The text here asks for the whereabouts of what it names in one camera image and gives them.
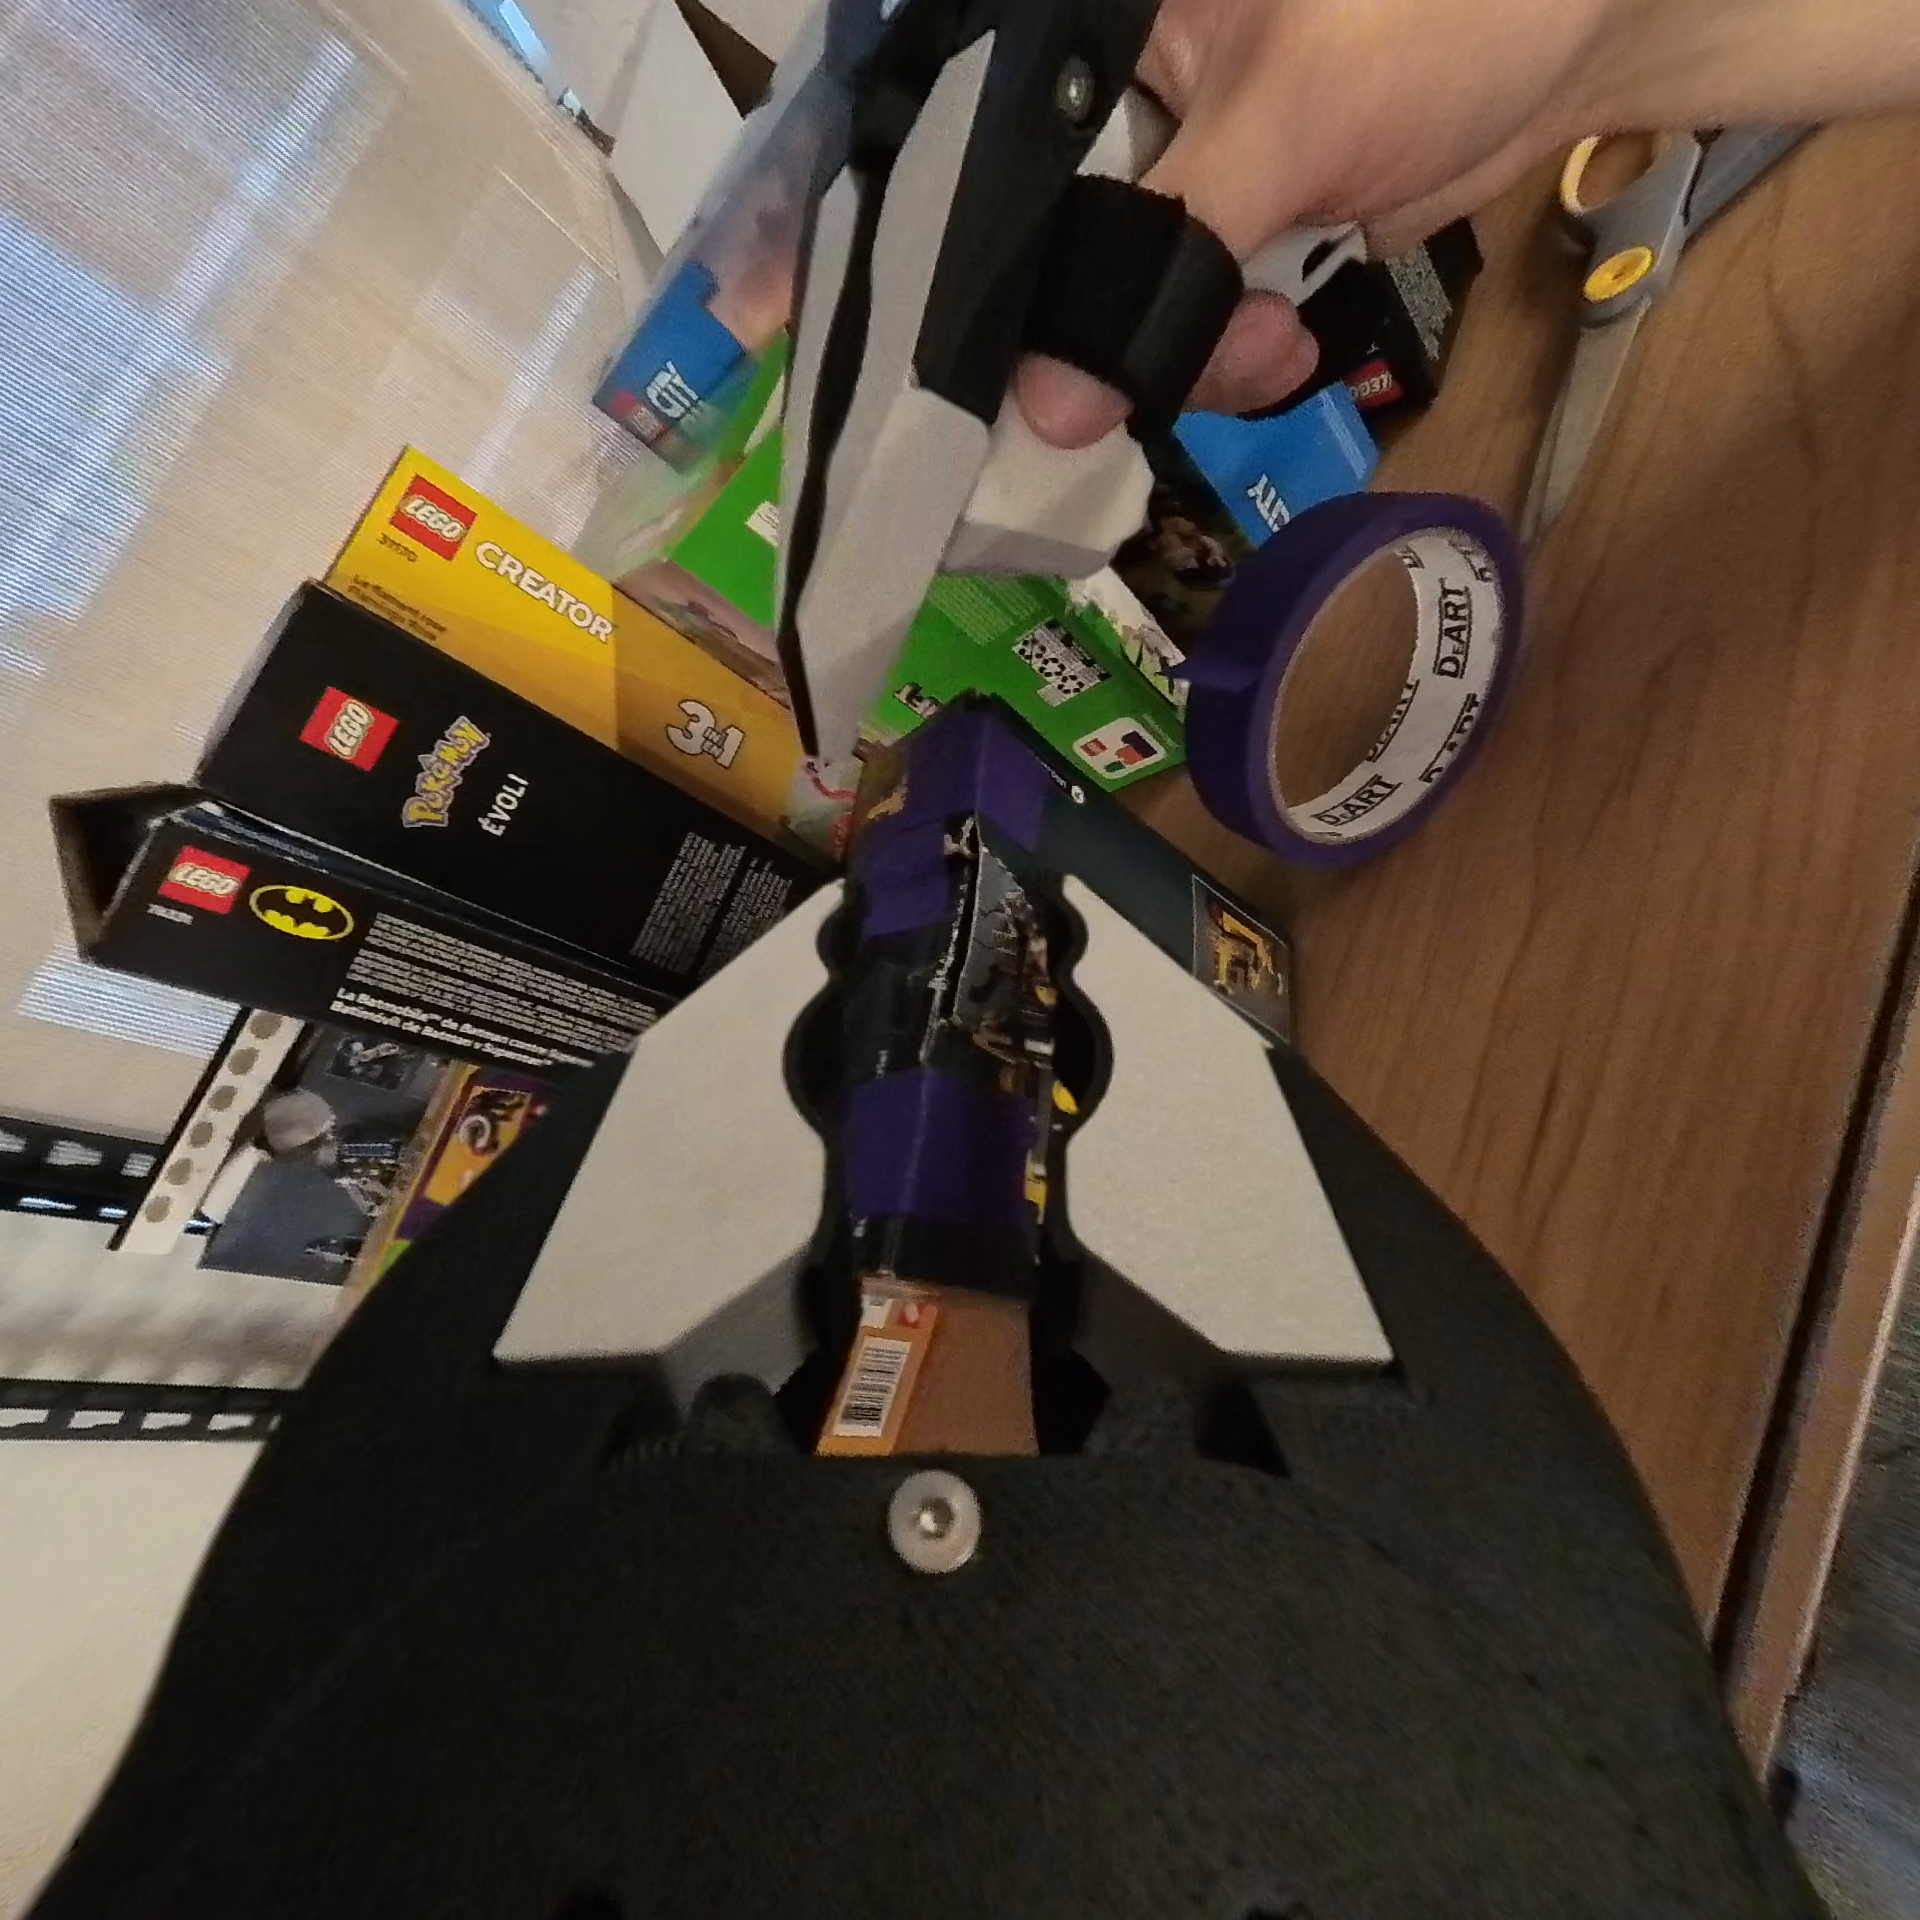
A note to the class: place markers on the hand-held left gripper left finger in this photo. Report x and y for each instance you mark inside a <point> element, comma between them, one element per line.
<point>661,1214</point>

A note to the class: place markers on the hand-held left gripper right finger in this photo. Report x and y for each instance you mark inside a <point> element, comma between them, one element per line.
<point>1231,1214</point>

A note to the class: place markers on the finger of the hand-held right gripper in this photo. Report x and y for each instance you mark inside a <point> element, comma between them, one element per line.
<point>886,495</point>
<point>808,452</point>

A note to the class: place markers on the small black yellow toy box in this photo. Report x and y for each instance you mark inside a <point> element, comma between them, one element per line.
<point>974,991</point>

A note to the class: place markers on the purple tape roll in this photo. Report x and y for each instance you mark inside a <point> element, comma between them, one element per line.
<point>1336,533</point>

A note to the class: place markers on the grey yellow scissors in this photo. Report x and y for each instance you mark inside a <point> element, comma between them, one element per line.
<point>1629,255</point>

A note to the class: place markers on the wooden desk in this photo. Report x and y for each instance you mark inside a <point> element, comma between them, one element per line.
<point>1650,975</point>

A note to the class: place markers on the person's right hand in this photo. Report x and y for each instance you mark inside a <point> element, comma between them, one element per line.
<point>1349,107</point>

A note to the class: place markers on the green toy box white edge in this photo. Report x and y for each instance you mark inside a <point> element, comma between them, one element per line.
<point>990,646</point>

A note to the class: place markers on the purple green toy box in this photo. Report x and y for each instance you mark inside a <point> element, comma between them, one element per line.
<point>481,1142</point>

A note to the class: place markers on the orange toy box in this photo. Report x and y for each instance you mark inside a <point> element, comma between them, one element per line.
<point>886,1366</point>

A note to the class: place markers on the white cardboard box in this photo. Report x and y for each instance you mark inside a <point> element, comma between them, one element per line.
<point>720,44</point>

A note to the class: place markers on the yellow flamingo toy box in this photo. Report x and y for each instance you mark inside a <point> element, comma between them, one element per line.
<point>495,571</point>

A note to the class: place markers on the grey toy box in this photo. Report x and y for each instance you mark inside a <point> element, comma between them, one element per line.
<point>301,1186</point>

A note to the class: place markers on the small blue toy box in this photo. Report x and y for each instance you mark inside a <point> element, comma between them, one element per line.
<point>1276,464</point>

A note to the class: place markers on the black bat logo toy box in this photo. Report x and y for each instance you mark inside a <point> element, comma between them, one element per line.
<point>375,932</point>

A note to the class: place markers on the black toy box white labels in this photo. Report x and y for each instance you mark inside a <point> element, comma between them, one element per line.
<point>1425,316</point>

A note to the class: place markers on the black toy box yellow logo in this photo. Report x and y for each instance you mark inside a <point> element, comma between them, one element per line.
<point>495,781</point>

